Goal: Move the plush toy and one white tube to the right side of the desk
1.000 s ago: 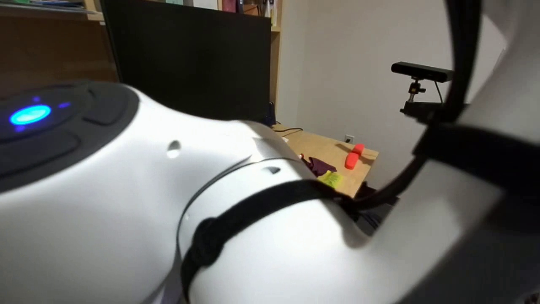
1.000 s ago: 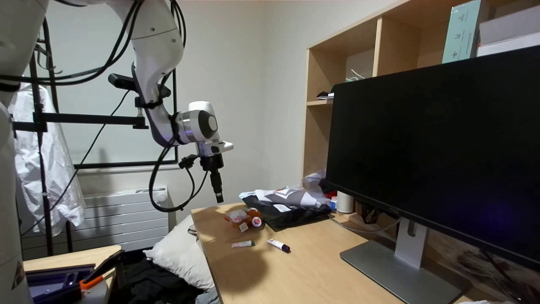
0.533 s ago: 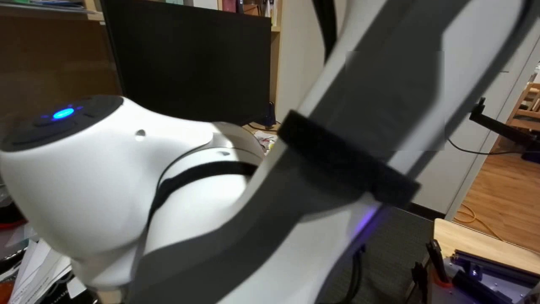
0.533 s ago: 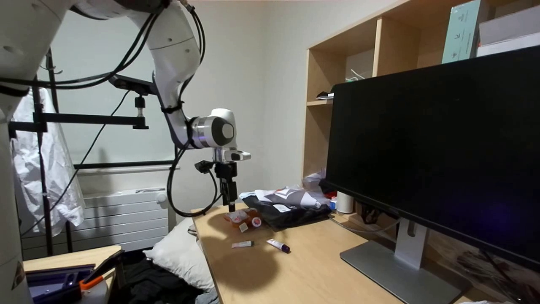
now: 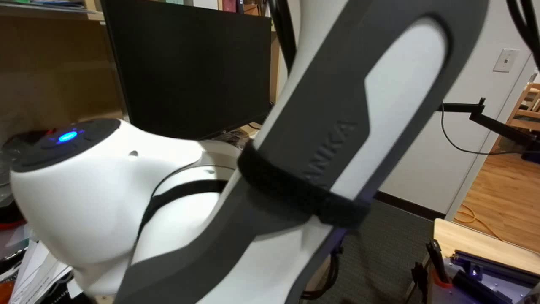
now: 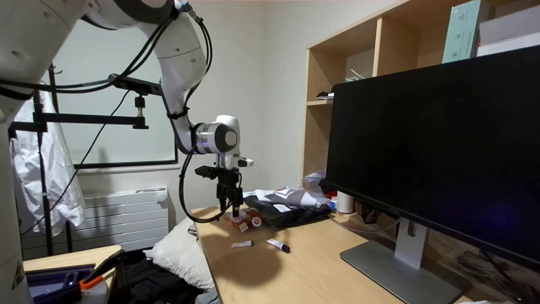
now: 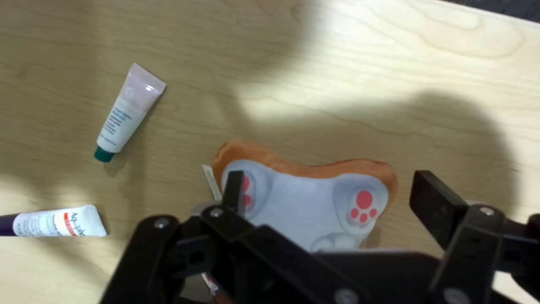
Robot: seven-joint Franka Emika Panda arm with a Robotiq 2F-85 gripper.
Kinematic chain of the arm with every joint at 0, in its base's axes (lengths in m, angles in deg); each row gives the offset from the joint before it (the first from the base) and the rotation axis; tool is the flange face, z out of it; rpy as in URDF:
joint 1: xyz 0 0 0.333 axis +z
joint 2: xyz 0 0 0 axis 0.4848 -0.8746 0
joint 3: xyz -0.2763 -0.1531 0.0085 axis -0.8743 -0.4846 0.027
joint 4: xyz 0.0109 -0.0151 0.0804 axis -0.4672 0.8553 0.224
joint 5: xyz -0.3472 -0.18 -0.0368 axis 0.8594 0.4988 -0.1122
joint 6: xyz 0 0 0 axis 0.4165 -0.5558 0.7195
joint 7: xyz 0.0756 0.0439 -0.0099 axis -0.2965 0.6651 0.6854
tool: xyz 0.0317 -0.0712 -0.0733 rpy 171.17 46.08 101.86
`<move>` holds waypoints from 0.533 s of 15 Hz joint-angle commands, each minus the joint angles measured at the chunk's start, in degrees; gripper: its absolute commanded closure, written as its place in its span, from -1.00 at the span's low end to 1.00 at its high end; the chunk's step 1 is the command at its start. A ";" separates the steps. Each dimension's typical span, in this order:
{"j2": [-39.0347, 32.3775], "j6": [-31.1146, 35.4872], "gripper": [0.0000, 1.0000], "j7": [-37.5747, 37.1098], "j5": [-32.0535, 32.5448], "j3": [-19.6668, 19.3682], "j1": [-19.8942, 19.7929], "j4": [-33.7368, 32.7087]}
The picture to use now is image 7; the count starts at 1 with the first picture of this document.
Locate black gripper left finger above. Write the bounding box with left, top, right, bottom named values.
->
left=100, top=171, right=316, bottom=304

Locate white tube green cap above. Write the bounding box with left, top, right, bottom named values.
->
left=95, top=63, right=167, bottom=163

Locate white tube dark cap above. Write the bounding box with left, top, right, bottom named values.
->
left=0, top=205, right=107, bottom=239

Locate orange grey plush toy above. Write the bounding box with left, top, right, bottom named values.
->
left=203, top=142, right=397, bottom=252

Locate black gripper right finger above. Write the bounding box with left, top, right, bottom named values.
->
left=410, top=171, right=540, bottom=304

